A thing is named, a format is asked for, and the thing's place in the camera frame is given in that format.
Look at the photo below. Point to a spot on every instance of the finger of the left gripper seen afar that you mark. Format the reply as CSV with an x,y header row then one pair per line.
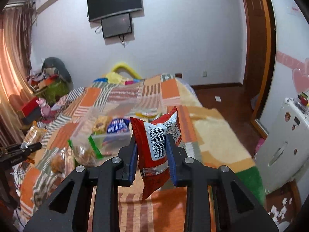
x,y
25,149

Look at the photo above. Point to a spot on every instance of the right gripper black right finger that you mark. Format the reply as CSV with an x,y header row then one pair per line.
x,y
216,198

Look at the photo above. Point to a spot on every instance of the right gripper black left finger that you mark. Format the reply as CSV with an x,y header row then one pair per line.
x,y
68,207

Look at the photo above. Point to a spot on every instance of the long clear cookie sleeve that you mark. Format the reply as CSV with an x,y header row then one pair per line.
x,y
35,134

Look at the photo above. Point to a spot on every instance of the orange fried snack bag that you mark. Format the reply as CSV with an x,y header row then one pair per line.
x,y
63,161

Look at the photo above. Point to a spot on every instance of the red snack packet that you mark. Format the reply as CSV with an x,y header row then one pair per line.
x,y
150,138

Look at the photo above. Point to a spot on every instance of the green-edged clear snack bag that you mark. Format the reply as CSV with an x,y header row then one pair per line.
x,y
85,150

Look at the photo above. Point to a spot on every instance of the yellow biscuit jelly cup pack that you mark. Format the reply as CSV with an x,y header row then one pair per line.
x,y
101,124

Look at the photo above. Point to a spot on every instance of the patchwork striped blanket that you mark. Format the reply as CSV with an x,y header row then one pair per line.
x,y
206,136

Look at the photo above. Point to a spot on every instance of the red gift box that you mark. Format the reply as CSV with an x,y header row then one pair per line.
x,y
29,112

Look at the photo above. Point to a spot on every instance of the pink plush toy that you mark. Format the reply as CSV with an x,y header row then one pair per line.
x,y
45,109

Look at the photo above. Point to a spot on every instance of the clear plastic storage bin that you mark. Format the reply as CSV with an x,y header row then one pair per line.
x,y
109,144

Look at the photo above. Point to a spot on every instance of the green patterned bag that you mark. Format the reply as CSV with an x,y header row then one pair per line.
x,y
53,92

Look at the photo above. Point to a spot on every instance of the blue cookie packet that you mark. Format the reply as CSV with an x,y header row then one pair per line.
x,y
118,125

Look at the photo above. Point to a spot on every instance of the white mini fridge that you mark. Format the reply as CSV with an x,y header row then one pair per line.
x,y
285,150

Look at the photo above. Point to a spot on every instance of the yellow pillow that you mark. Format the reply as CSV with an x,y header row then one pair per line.
x,y
121,73

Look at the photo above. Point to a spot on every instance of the striped orange curtain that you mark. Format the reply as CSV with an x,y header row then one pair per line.
x,y
16,23

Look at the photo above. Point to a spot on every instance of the brown wooden door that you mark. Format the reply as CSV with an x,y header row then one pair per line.
x,y
260,56

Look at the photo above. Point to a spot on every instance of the small wall monitor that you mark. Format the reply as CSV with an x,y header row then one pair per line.
x,y
117,25

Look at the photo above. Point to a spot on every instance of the wall mounted black television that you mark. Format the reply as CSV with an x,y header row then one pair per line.
x,y
98,9

